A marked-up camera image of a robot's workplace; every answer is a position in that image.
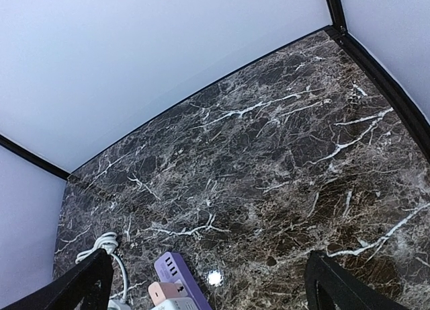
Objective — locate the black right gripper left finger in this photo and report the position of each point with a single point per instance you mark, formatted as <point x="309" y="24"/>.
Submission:
<point x="87" y="285"/>

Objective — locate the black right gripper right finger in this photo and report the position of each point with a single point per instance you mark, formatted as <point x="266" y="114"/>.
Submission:
<point x="329" y="286"/>

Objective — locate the pink plug adapter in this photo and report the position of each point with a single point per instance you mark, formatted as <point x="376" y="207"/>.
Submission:
<point x="161" y="291"/>

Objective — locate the purple power strip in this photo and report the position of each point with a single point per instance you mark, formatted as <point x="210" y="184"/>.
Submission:
<point x="171" y="267"/>

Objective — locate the white cube socket adapter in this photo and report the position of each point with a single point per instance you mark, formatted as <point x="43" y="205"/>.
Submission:
<point x="181" y="303"/>

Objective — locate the white power strip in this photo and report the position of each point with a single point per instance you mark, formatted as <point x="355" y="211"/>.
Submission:
<point x="115" y="304"/>

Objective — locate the black frame post left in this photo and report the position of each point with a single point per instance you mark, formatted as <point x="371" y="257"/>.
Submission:
<point x="33" y="159"/>

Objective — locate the black frame post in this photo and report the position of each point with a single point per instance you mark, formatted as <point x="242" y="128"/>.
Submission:
<point x="337" y="16"/>
<point x="33" y="159"/>

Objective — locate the black frame post right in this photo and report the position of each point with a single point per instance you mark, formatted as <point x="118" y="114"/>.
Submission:
<point x="337" y="16"/>

